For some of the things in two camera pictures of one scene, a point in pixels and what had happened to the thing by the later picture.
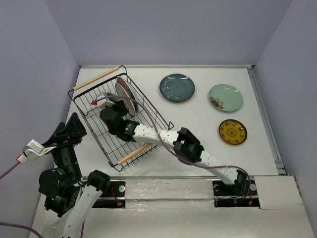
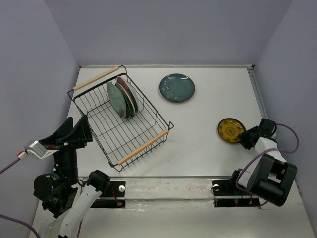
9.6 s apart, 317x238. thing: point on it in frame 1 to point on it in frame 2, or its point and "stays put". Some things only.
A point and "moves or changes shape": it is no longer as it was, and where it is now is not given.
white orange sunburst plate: x=121 y=91 stays put
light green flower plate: x=225 y=97 to x=117 y=99
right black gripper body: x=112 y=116 to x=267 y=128
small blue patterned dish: x=113 y=98 moves or changes shape
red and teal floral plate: x=129 y=89 stays put
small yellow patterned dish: x=233 y=132 stays put
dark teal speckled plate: x=177 y=88 stays put
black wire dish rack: x=91 y=97 stays put
